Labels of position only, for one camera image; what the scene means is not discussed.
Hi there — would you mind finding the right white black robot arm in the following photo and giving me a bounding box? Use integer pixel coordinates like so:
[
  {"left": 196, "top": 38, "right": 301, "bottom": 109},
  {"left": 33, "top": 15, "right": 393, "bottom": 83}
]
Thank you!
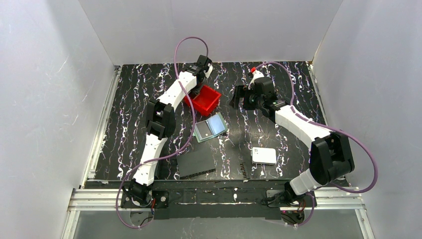
[{"left": 229, "top": 77, "right": 355, "bottom": 203}]

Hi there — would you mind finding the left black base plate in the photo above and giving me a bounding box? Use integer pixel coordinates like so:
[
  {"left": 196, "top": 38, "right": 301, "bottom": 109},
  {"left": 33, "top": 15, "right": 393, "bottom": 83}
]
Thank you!
[{"left": 119, "top": 190, "right": 169, "bottom": 209}]

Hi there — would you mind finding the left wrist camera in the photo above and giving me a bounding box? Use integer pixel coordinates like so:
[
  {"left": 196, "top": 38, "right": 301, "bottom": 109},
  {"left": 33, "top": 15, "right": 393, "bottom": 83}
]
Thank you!
[{"left": 205, "top": 64, "right": 213, "bottom": 79}]

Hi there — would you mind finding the black flat plate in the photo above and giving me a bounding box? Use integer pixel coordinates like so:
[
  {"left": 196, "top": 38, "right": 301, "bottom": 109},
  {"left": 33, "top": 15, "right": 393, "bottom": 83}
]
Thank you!
[{"left": 176, "top": 151, "right": 216, "bottom": 180}]

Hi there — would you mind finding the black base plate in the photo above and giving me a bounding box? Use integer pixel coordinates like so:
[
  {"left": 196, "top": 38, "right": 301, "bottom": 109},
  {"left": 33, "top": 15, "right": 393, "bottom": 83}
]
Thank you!
[
  {"left": 260, "top": 189, "right": 317, "bottom": 209},
  {"left": 119, "top": 190, "right": 169, "bottom": 209}
]

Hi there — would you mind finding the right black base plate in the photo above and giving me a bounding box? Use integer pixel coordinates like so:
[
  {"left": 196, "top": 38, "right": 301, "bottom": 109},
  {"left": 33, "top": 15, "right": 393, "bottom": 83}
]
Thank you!
[{"left": 260, "top": 189, "right": 317, "bottom": 209}]

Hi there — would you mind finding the white flat box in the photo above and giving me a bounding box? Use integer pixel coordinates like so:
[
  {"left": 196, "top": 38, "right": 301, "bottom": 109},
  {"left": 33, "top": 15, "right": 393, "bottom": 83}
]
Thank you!
[{"left": 251, "top": 147, "right": 277, "bottom": 165}]

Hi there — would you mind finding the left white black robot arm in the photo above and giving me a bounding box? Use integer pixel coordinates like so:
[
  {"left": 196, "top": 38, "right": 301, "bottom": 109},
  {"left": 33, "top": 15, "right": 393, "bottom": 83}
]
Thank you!
[{"left": 125, "top": 55, "right": 213, "bottom": 205}]

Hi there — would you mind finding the small black comb strip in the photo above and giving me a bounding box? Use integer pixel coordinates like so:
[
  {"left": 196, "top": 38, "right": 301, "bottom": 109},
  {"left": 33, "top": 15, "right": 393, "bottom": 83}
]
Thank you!
[{"left": 239, "top": 163, "right": 249, "bottom": 182}]

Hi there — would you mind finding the red plastic bin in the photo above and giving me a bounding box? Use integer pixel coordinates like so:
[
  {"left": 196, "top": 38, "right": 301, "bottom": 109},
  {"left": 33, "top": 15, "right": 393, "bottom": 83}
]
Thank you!
[{"left": 189, "top": 85, "right": 221, "bottom": 117}]

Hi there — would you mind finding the mint green card holder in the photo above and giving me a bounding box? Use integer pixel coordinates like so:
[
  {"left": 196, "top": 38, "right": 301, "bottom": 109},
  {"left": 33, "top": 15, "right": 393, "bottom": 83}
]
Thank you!
[{"left": 194, "top": 113, "right": 228, "bottom": 143}]

